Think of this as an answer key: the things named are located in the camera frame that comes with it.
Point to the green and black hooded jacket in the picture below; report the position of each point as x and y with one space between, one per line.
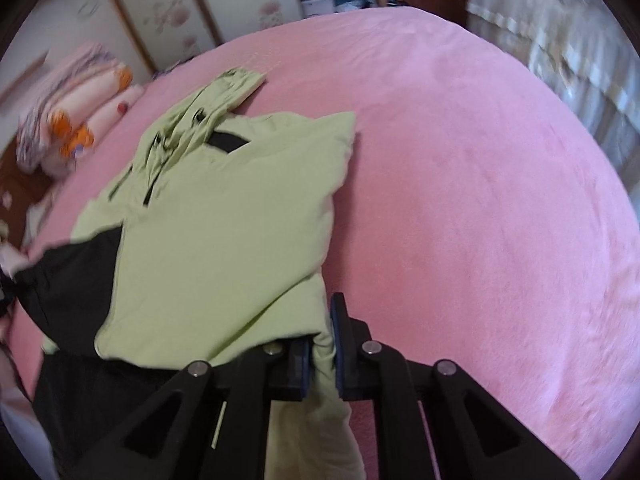
215 220

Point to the pink fleece bed blanket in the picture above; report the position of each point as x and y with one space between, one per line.
475 210

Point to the floral wardrobe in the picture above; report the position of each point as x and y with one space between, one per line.
225 0

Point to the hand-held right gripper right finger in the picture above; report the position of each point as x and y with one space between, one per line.
337 360

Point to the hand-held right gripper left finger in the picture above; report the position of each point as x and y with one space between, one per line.
301 365

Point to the wooden headboard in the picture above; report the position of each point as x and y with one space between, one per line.
20 185

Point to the white lace-covered bed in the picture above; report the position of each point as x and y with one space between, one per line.
575 35

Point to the folded cartoon bear quilt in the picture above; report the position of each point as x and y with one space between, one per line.
85 115

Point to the wall-mounted wooden bar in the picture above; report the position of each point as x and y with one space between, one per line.
25 77

